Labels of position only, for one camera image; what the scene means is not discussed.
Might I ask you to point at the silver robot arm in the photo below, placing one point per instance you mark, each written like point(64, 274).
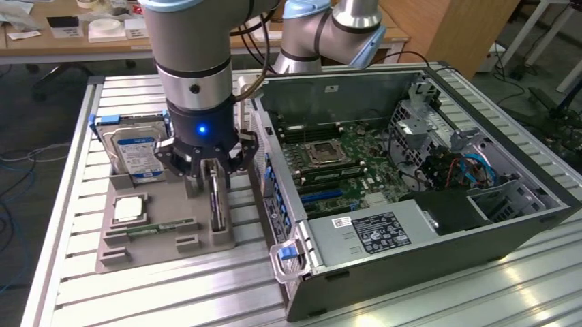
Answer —
point(191, 51)

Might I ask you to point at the grey parts rack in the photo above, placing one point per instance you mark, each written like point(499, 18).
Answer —
point(159, 248)

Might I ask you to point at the black long expansion slot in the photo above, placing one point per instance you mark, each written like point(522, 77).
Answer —
point(317, 187)

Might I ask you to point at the white table frame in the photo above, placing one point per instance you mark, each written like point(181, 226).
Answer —
point(570, 78)

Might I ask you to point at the grey power supply unit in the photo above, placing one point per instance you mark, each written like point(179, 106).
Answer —
point(336, 245)

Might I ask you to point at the black floor stand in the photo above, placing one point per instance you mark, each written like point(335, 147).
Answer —
point(560, 109)

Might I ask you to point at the white tape roll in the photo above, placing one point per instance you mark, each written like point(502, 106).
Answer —
point(85, 3)

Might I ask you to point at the dark small packet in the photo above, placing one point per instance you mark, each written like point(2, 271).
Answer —
point(120, 9)

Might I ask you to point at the plain white box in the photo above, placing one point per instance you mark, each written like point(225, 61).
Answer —
point(133, 30)

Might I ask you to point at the brown cardboard box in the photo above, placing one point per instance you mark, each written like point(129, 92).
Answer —
point(275, 12)

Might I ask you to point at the wooden desk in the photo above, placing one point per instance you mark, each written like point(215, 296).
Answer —
point(45, 44)

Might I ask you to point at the silver bay bracket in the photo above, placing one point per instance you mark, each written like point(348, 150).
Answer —
point(514, 201)

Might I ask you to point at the red small packet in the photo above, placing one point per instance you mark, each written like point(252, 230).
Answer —
point(136, 10)

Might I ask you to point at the white paper label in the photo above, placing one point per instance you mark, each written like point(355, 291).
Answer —
point(22, 34)

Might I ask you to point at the green RAM stick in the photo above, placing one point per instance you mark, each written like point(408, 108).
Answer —
point(336, 175)
point(149, 229)

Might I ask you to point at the graphics card with black cooler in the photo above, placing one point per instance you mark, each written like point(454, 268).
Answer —
point(217, 204)

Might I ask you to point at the silver CPU socket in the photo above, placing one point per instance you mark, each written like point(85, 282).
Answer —
point(324, 153)

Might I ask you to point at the green motherboard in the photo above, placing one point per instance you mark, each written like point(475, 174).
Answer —
point(363, 160)

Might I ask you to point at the white paper stack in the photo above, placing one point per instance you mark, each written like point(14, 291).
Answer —
point(268, 32)

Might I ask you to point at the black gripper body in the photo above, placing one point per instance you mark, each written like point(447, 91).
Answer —
point(201, 129)

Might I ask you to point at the silver disk bay cage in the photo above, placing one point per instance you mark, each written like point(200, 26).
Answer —
point(411, 133)

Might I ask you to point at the hard disk with blue rails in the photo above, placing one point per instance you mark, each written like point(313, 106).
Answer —
point(130, 156)

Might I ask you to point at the black open PC case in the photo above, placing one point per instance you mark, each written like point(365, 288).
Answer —
point(408, 272)

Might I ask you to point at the blue card clip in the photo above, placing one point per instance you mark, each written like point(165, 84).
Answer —
point(279, 206)
point(285, 225)
point(272, 182)

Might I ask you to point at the white round holder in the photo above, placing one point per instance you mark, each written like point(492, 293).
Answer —
point(106, 30)

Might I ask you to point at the blue expansion slot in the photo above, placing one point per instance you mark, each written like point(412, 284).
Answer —
point(323, 195)

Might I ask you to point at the clear plastic bag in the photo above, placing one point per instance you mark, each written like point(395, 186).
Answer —
point(17, 17)

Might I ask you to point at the silver CPU chip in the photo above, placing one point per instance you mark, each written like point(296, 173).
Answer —
point(128, 207)

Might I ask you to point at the white box with black lid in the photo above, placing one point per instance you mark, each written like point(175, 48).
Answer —
point(64, 27)

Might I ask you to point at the black printed label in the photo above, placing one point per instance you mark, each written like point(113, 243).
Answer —
point(272, 218)

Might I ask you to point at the black office chair base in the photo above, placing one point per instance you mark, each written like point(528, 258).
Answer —
point(42, 85)

